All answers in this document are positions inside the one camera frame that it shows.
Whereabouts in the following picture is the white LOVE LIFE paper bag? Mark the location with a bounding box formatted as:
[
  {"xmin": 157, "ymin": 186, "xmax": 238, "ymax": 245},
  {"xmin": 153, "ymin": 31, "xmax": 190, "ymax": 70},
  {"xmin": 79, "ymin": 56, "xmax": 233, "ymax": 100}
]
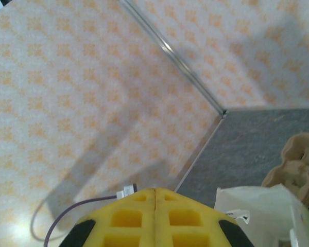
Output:
[{"xmin": 213, "ymin": 184, "xmax": 309, "ymax": 247}]

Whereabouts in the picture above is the aluminium frame post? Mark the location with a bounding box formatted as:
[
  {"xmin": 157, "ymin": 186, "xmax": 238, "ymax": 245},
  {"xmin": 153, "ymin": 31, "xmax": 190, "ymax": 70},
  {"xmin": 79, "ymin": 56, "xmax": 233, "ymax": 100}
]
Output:
[{"xmin": 117, "ymin": 0, "xmax": 227, "ymax": 114}]

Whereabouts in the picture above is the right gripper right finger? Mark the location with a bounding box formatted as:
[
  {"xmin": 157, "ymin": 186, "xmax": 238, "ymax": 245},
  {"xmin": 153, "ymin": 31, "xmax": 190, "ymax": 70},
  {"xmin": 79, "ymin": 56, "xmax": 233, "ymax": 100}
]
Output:
[{"xmin": 154, "ymin": 187, "xmax": 255, "ymax": 247}]

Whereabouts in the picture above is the aluminium frame rail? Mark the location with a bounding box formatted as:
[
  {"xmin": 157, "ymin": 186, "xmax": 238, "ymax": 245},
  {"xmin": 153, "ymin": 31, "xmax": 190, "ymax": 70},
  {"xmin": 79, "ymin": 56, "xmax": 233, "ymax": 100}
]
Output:
[
  {"xmin": 225, "ymin": 107, "xmax": 309, "ymax": 113},
  {"xmin": 173, "ymin": 112, "xmax": 229, "ymax": 193}
]

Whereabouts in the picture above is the brown pulp cup carrier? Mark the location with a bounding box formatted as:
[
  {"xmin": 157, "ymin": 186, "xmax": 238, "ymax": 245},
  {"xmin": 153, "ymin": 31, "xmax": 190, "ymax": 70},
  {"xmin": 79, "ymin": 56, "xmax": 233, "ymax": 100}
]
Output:
[{"xmin": 261, "ymin": 133, "xmax": 309, "ymax": 208}]

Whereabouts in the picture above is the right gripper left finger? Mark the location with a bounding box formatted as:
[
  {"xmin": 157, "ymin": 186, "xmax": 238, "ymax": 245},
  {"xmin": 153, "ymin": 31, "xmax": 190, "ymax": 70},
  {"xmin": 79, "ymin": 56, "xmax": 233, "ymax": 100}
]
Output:
[{"xmin": 59, "ymin": 187, "xmax": 156, "ymax": 247}]

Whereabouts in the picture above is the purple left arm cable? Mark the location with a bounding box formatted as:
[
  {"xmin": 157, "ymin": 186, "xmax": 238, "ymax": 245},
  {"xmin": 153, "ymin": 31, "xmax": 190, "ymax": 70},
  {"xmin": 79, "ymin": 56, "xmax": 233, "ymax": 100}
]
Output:
[{"xmin": 30, "ymin": 182, "xmax": 139, "ymax": 242}]

